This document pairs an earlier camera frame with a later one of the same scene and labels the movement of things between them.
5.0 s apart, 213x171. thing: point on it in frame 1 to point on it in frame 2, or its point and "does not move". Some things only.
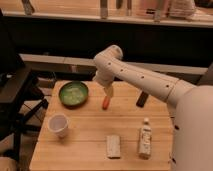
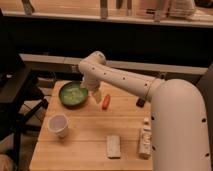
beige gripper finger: x=109 y=91 to x=98 y=95
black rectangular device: x=142 y=99 does not move
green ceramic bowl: x=73 y=94 does not move
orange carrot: x=106 y=102 does not move
